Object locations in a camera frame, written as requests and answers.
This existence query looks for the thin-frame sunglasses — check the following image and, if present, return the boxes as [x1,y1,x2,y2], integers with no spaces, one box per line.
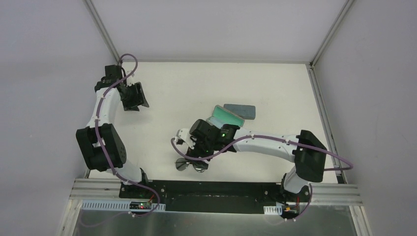
[175,158,209,173]

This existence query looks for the blue-green glasses case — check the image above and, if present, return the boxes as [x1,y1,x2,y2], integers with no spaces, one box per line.
[223,104,256,120]

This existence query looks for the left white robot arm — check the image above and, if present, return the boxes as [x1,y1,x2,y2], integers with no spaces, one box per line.
[76,64,150,199]

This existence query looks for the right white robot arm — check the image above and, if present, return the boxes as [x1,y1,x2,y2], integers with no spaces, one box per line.
[178,119,327,202]

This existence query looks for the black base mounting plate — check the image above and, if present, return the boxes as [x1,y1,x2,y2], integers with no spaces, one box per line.
[119,180,310,214]

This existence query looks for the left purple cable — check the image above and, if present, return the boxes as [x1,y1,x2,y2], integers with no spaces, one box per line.
[79,54,161,228]

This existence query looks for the purple cable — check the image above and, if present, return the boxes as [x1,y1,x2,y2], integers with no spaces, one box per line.
[79,54,161,228]
[171,134,354,226]

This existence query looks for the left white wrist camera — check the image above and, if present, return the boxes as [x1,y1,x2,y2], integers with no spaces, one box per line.
[125,70,135,87]

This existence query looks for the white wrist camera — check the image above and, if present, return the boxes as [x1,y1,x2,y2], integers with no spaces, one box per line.
[125,70,135,87]
[174,128,194,147]

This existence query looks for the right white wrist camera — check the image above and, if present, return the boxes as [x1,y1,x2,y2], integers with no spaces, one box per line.
[174,128,194,147]

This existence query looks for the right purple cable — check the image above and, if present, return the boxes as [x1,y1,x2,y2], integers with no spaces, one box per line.
[171,134,354,226]

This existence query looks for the right white cable duct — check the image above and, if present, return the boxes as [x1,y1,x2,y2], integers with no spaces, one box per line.
[263,205,283,215]

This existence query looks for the white cable duct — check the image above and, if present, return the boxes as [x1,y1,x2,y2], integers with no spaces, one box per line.
[263,205,283,215]
[81,200,166,212]

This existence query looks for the left white cable duct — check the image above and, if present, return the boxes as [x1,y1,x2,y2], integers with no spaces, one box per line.
[81,200,166,212]

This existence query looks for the aluminium front rail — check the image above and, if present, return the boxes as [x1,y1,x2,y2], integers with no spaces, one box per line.
[69,178,363,206]

